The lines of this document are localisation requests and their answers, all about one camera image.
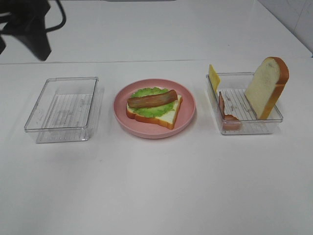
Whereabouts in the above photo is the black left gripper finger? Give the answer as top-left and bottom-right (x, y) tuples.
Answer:
(15, 30), (51, 61)
(0, 36), (6, 54)

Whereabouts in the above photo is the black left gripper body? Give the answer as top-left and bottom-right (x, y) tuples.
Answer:
(0, 0), (50, 36)

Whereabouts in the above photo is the bacon strip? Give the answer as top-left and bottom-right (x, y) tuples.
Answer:
(127, 90), (178, 108)
(219, 92), (242, 131)

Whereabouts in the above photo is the green lettuce leaf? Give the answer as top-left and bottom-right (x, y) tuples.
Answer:
(127, 87), (182, 118)

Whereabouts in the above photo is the bread slice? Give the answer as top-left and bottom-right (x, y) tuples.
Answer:
(245, 57), (289, 120)
(126, 99), (182, 129)

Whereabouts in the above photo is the yellow cheese slice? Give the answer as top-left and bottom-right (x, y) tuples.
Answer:
(208, 64), (221, 94)

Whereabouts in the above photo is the clear left plastic tray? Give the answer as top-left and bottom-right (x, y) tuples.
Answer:
(24, 77), (101, 143)

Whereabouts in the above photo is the clear plastic tray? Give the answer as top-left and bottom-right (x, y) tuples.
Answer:
(206, 72), (283, 135)
(24, 77), (101, 143)

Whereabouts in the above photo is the pink round plate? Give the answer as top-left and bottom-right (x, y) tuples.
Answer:
(113, 79), (196, 139)

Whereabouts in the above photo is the clear right plastic tray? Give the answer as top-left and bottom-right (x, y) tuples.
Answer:
(206, 72), (283, 135)

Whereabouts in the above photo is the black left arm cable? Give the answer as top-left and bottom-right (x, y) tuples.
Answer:
(45, 0), (68, 32)

